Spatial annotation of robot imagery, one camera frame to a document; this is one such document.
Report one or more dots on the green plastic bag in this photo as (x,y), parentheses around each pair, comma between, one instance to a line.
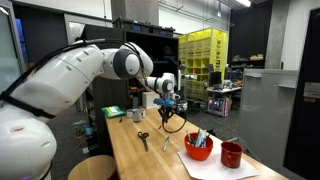
(113,111)

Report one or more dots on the black handled scissors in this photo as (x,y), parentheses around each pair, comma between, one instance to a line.
(143,137)

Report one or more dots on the round wooden stool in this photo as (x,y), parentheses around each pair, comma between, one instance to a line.
(100,167)

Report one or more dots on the white ceramic mug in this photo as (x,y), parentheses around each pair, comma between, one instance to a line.
(136,115)

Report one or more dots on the black shelving unit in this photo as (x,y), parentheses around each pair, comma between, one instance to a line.
(163,56)

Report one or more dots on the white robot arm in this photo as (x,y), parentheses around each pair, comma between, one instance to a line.
(27,144)

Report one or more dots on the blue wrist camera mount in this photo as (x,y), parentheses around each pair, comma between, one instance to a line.
(164,102)

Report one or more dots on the green capped pen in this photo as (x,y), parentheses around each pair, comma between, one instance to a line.
(165,144)

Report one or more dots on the white cube box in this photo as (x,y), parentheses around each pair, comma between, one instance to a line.
(148,98)

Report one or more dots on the white paper sheet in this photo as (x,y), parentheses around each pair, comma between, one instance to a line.
(213,169)

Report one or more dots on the orange mug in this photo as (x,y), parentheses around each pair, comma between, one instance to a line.
(198,146)

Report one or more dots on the dark red mug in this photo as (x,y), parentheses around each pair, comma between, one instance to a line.
(231,154)

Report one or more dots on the grey metal cabinet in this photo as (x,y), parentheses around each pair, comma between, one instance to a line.
(265,113)

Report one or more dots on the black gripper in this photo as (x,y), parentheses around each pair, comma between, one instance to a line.
(166,112)

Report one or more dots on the yellow storage rack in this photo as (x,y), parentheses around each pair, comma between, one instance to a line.
(198,50)

